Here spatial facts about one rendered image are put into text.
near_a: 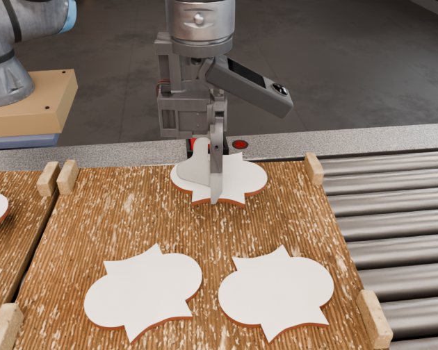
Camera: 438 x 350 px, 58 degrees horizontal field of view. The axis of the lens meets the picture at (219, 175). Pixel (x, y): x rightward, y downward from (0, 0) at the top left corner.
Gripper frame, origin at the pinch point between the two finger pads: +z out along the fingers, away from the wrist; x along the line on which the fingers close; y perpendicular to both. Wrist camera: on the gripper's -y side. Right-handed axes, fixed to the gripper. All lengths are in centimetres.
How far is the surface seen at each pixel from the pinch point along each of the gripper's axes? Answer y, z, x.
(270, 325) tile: -5.7, 3.8, 21.3
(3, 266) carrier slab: 27.0, 4.8, 13.0
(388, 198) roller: -26.9, 6.3, -2.6
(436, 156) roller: -39.5, 6.3, -14.2
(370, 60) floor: -132, 99, -295
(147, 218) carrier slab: 10.1, 4.7, 4.2
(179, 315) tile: 4.1, 3.8, 20.2
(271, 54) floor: -45, 99, -309
